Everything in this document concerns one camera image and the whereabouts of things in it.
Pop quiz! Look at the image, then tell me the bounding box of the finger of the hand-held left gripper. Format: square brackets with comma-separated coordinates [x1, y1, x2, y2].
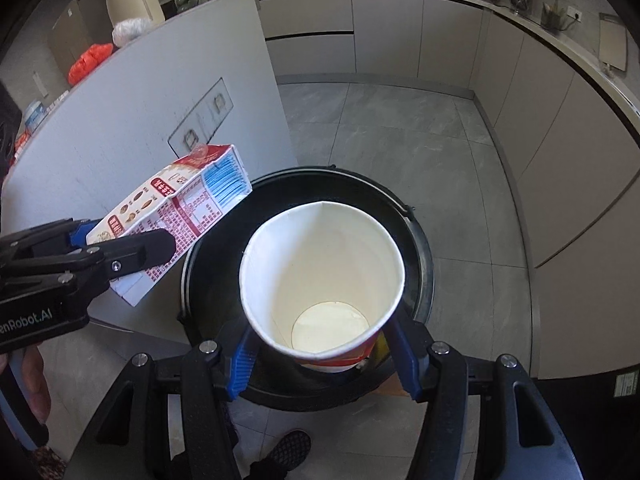
[10, 230, 177, 292]
[0, 217, 103, 263]

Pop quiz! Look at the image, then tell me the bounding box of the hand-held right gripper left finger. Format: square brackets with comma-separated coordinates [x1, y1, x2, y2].
[65, 317, 261, 480]

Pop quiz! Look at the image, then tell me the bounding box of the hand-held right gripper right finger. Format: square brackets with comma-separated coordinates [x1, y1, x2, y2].
[382, 317, 571, 480]

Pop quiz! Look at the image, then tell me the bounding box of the red and white carton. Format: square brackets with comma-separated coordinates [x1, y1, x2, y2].
[86, 143, 253, 307]

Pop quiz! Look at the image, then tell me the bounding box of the black trash bin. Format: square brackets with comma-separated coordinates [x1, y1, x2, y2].
[178, 165, 435, 412]

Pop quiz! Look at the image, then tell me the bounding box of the red paper cup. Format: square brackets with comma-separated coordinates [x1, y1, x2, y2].
[238, 201, 406, 373]

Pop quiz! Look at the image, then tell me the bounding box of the person's left hand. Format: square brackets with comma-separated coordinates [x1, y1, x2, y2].
[20, 347, 52, 427]

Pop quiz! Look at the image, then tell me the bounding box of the black mesh shoe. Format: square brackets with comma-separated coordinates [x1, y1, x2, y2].
[248, 429, 312, 480]

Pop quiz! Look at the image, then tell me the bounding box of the white jar with blue label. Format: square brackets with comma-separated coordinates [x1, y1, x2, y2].
[22, 100, 46, 133]

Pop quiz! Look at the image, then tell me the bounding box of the grey table side panel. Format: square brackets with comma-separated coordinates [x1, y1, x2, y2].
[0, 0, 292, 346]

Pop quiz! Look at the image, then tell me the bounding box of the clear socket cover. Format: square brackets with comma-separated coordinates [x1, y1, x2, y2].
[168, 77, 235, 156]

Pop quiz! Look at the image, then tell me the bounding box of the clear plastic bag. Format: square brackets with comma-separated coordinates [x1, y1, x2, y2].
[111, 17, 152, 47]

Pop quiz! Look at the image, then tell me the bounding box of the black appliance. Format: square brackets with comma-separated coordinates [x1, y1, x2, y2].
[535, 365, 640, 480]

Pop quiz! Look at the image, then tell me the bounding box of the kitchen counter with cabinets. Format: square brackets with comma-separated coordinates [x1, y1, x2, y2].
[257, 0, 640, 381]

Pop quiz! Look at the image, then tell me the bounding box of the utensil holder with utensils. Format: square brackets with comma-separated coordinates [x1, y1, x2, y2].
[541, 0, 568, 35]

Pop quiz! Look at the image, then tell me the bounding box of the beige cutting board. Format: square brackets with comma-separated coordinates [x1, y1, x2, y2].
[597, 12, 628, 72]

